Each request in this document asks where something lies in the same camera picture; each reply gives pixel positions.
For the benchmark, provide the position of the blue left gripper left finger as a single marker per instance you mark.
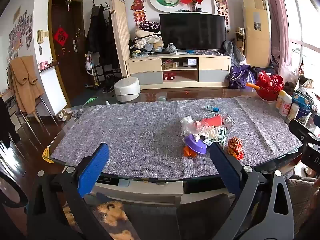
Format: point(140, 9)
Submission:
point(90, 169)

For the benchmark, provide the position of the beige standing air conditioner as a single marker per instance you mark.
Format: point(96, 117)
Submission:
point(257, 24)

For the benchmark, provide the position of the purple plastic bowl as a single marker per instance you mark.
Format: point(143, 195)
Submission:
point(197, 146)

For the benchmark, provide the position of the purple bag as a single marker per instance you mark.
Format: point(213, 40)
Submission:
point(240, 76)

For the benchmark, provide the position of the brown coat on chair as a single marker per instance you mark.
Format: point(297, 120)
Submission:
point(24, 83)

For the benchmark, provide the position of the blue capped small bottle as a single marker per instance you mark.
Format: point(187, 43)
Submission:
point(212, 109)

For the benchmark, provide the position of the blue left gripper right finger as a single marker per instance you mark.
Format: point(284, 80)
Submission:
point(228, 168)

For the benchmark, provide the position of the orange paper piece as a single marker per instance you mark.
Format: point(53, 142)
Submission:
point(188, 152)

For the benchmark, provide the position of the red pink tube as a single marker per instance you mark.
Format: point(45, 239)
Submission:
point(215, 121)

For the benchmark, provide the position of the beige TV cabinet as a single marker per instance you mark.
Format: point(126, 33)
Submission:
point(179, 71)

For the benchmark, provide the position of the pile of clothes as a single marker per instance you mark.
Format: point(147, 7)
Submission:
point(148, 39)

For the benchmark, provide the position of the dark wooden door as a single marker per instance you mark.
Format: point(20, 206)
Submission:
point(67, 41)

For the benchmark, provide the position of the black television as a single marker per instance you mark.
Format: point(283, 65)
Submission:
point(190, 30)

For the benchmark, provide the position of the white round stool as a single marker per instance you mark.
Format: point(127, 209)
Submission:
point(127, 89)

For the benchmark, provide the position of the white tissue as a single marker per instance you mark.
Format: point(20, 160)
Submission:
point(187, 126)

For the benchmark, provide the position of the grey woven table cloth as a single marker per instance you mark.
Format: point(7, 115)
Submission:
point(145, 140)

